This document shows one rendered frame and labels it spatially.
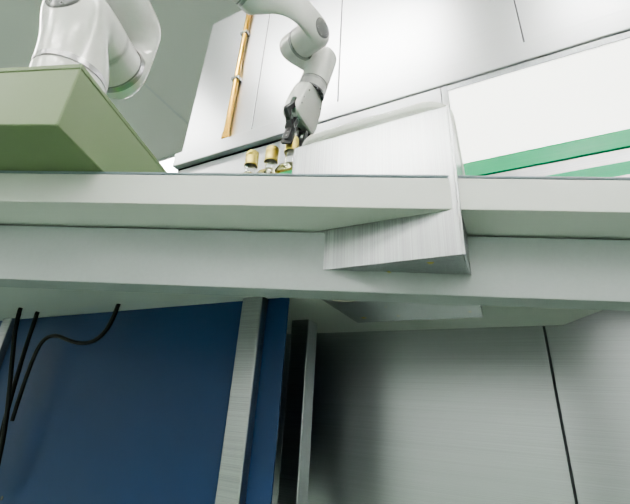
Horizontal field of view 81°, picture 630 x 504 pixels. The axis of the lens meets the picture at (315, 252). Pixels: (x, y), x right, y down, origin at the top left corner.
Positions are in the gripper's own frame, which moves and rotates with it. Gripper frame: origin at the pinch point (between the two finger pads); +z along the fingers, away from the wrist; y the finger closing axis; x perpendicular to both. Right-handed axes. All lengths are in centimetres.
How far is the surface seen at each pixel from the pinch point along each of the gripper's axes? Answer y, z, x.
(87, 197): 46, 41, 19
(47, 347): 13, 63, -36
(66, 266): 43, 47, 15
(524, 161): 5, 9, 52
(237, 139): -13.1, -11.9, -34.3
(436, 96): -11.4, -21.4, 29.5
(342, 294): 32, 42, 40
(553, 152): 5, 7, 56
